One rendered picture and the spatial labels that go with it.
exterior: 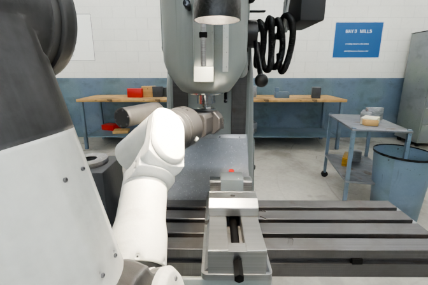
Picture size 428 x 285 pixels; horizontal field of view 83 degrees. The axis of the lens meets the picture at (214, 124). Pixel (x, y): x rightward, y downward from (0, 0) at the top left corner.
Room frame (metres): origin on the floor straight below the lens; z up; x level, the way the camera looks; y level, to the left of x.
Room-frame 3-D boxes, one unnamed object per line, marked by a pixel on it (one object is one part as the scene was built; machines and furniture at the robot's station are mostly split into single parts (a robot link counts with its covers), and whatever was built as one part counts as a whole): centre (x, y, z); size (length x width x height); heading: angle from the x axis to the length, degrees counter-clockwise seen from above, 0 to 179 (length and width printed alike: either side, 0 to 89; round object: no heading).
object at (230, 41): (0.63, 0.02, 1.47); 0.21 x 0.19 x 0.32; 90
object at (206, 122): (0.54, 0.06, 1.24); 0.13 x 0.12 x 0.10; 67
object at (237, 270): (0.40, -0.05, 0.98); 0.04 x 0.02 x 0.02; 0
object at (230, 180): (0.62, -0.05, 1.05); 0.06 x 0.05 x 0.06; 90
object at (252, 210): (0.56, -0.05, 1.03); 0.12 x 0.06 x 0.04; 90
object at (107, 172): (0.60, 0.38, 1.04); 0.22 x 0.12 x 0.20; 89
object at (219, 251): (0.59, -0.05, 0.99); 0.35 x 0.15 x 0.11; 0
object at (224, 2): (0.40, 0.00, 1.47); 0.07 x 0.07 x 0.06
